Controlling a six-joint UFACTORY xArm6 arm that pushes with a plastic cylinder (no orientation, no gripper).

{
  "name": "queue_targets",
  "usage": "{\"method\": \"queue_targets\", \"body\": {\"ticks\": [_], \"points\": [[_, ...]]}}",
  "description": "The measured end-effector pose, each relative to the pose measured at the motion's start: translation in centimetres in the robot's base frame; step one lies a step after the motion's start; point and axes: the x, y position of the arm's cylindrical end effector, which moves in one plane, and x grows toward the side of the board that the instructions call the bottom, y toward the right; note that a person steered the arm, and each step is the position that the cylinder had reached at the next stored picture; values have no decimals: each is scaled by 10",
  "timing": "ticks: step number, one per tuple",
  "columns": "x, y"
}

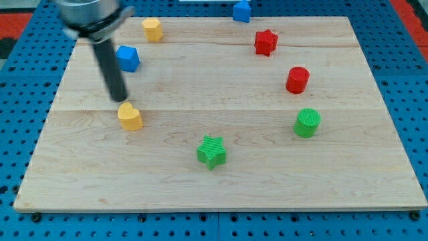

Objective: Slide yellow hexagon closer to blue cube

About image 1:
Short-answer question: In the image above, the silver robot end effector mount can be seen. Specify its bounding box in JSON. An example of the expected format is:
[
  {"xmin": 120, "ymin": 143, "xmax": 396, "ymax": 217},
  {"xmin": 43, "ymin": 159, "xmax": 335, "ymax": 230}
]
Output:
[{"xmin": 53, "ymin": 0, "xmax": 135, "ymax": 44}]

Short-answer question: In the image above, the red cylinder block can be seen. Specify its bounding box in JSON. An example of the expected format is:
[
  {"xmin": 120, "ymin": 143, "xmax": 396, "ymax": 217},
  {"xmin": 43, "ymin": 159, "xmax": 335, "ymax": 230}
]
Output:
[{"xmin": 285, "ymin": 66, "xmax": 310, "ymax": 94}]

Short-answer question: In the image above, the green star block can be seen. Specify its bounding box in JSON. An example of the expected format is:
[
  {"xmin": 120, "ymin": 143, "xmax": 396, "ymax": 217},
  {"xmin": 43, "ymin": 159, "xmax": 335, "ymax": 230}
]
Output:
[{"xmin": 197, "ymin": 135, "xmax": 227, "ymax": 170}]

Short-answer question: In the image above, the blue cube block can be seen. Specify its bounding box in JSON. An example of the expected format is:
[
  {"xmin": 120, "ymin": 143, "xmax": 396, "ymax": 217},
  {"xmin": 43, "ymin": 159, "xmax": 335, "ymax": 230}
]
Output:
[{"xmin": 116, "ymin": 46, "xmax": 140, "ymax": 72}]

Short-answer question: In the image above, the yellow hexagon block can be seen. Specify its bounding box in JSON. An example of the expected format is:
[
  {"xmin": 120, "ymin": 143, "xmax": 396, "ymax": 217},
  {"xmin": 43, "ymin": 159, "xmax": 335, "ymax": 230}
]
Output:
[{"xmin": 142, "ymin": 17, "xmax": 163, "ymax": 42}]

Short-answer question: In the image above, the wooden board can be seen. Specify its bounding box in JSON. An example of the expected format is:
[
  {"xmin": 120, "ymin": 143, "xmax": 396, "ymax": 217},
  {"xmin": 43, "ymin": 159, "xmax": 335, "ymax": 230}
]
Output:
[{"xmin": 14, "ymin": 17, "xmax": 427, "ymax": 213}]

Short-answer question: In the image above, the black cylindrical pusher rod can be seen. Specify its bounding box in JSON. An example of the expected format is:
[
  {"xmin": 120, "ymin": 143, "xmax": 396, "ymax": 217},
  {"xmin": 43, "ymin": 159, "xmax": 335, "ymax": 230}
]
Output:
[{"xmin": 92, "ymin": 39, "xmax": 128, "ymax": 102}]

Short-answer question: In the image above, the green cylinder block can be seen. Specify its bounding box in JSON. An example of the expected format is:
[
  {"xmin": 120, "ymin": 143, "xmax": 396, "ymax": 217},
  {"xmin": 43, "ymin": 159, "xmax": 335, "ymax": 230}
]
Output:
[{"xmin": 294, "ymin": 108, "xmax": 321, "ymax": 138}]

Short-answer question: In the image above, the red star block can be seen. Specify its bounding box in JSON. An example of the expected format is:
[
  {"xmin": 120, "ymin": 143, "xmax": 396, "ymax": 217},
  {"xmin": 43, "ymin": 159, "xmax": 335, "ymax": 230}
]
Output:
[{"xmin": 254, "ymin": 29, "xmax": 278, "ymax": 57}]

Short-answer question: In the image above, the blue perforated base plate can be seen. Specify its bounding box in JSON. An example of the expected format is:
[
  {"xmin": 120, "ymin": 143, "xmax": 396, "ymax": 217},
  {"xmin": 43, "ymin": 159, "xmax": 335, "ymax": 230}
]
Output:
[{"xmin": 1, "ymin": 1, "xmax": 427, "ymax": 240}]

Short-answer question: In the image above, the yellow heart block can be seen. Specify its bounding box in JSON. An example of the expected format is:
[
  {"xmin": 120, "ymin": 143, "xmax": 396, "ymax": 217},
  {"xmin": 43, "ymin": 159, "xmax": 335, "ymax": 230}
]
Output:
[{"xmin": 117, "ymin": 102, "xmax": 143, "ymax": 131}]

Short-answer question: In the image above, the blue triangle block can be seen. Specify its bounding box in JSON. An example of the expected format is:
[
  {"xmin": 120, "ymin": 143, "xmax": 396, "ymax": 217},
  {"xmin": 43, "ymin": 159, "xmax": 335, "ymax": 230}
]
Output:
[{"xmin": 232, "ymin": 0, "xmax": 251, "ymax": 23}]

